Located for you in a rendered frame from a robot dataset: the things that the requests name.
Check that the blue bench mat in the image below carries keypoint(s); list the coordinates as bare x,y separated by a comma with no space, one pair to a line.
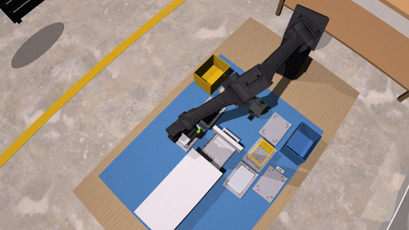
134,174

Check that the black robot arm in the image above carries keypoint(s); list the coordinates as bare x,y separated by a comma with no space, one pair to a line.
242,89

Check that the blue bin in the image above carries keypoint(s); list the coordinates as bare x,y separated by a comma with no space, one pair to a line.
299,147

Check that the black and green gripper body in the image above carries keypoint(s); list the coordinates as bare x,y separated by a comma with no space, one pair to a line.
192,134

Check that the white label plate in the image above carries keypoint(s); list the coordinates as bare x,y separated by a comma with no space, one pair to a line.
279,169

